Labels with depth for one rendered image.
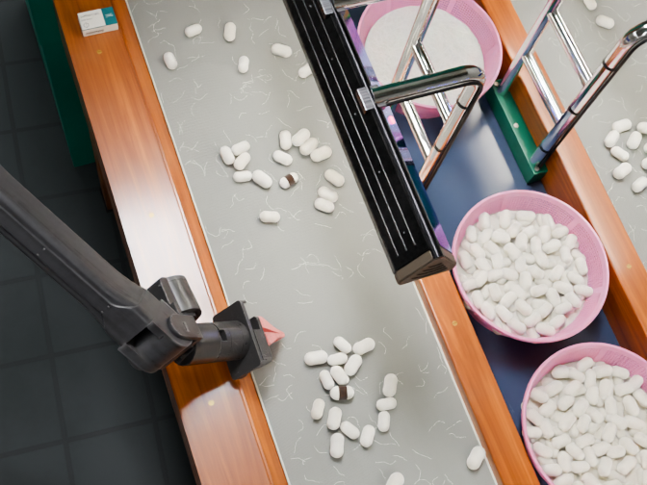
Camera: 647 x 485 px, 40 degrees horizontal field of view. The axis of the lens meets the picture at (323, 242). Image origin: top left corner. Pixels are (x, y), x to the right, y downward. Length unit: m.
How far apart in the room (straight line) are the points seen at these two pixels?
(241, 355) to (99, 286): 0.26
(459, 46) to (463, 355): 0.60
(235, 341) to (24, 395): 0.97
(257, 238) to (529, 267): 0.45
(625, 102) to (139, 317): 1.01
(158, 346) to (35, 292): 1.08
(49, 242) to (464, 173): 0.80
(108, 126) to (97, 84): 0.08
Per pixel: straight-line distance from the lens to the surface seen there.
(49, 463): 2.13
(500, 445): 1.41
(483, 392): 1.42
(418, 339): 1.44
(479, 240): 1.53
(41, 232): 1.14
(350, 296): 1.44
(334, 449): 1.36
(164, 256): 1.41
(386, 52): 1.67
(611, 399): 1.52
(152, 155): 1.49
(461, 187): 1.63
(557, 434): 1.48
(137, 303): 1.16
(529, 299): 1.53
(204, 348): 1.24
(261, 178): 1.48
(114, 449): 2.12
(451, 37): 1.72
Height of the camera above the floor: 2.09
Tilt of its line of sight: 67 degrees down
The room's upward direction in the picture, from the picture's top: 20 degrees clockwise
